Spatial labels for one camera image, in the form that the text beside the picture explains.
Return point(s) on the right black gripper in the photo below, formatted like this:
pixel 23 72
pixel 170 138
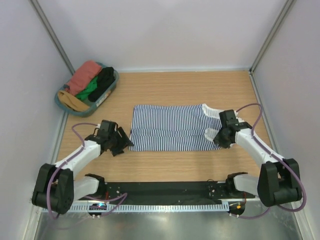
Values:
pixel 218 140

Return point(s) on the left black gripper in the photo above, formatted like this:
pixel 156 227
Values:
pixel 124 142

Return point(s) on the blue white striped tank top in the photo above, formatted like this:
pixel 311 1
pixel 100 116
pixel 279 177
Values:
pixel 184 128

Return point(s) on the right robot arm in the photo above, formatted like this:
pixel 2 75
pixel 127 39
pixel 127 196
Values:
pixel 278 182

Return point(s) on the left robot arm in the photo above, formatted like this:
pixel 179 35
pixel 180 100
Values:
pixel 56 187

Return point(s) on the green tank top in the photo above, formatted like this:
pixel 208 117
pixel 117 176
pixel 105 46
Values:
pixel 88 89

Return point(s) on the black tank top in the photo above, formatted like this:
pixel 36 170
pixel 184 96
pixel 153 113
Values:
pixel 104 79

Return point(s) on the tan tank top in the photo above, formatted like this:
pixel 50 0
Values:
pixel 70 101

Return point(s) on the pink tank top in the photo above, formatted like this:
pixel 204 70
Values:
pixel 82 77

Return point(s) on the teal plastic laundry basket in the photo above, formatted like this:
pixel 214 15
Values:
pixel 92 105

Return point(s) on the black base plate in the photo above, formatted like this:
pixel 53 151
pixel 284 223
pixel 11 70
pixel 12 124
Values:
pixel 207 192

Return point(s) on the aluminium frame rail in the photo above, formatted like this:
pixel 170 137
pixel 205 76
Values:
pixel 269 194

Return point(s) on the slotted cable duct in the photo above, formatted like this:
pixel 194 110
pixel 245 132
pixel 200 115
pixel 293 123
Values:
pixel 97 207

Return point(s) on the right corner aluminium post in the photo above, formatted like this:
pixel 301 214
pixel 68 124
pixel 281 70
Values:
pixel 285 10

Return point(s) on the corner aluminium post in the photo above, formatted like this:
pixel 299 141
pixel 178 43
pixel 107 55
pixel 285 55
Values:
pixel 285 10
pixel 51 33

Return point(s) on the left corner aluminium post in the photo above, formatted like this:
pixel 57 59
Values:
pixel 51 33

